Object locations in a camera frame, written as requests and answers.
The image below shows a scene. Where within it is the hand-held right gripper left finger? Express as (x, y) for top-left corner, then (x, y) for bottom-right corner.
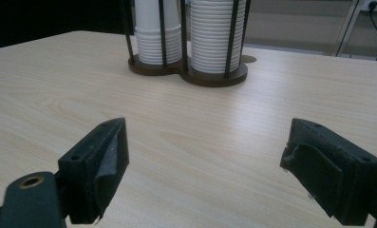
(57, 117), (130, 225)

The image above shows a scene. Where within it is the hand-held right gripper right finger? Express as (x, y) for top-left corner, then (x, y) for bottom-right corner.
(279, 118), (377, 227)

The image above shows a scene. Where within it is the stack of white paper cups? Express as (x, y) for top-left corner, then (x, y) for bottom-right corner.
(189, 0), (247, 75)
(134, 0), (183, 66)

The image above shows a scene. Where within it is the dark wire cup holder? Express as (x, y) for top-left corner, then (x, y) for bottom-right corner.
(119, 0), (252, 88)

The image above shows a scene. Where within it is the black curtain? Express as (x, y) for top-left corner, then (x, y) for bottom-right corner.
(0, 0), (135, 51)

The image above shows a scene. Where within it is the metal frame leg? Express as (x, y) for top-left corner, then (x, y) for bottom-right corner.
(334, 0), (362, 58)

